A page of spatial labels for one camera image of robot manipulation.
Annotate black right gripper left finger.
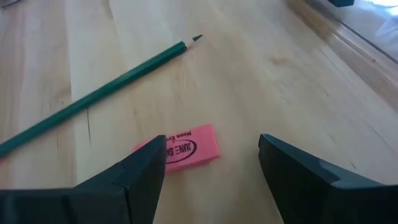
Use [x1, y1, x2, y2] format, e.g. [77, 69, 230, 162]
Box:
[0, 134, 168, 224]

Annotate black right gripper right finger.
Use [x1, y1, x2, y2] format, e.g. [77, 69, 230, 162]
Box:
[257, 133, 398, 224]

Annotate pink printed eraser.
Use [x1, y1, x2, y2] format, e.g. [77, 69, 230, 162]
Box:
[132, 123, 221, 174]

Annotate large blue eraser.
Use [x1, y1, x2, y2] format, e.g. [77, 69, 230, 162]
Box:
[328, 0, 356, 8]

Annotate green pencil pink eraser cap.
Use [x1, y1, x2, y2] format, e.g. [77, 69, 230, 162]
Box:
[0, 34, 203, 158]

